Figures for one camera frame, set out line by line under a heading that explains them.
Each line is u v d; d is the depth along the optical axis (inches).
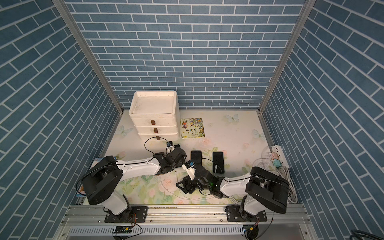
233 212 29.0
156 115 33.3
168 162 26.3
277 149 37.9
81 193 18.0
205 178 24.8
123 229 28.4
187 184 27.8
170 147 31.6
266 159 35.7
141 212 29.2
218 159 36.6
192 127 42.8
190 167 28.8
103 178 18.7
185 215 29.5
